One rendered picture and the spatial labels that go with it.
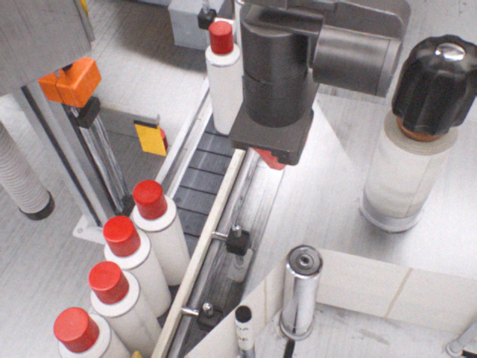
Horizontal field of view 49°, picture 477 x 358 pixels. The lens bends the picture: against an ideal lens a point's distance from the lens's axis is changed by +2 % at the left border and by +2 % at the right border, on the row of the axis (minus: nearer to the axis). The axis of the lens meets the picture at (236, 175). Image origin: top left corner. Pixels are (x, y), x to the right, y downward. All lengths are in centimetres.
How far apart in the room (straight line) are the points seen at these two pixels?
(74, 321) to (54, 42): 26
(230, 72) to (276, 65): 35
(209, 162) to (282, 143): 39
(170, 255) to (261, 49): 33
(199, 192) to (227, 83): 17
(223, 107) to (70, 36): 45
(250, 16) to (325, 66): 7
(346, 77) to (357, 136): 48
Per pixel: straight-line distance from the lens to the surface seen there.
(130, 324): 59
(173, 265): 68
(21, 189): 55
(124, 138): 96
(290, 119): 47
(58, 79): 55
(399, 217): 75
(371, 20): 40
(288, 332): 70
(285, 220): 77
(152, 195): 56
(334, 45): 40
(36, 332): 82
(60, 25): 39
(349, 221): 78
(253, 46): 41
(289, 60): 42
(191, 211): 79
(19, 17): 38
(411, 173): 67
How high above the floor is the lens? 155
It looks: 55 degrees down
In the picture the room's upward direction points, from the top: 5 degrees counter-clockwise
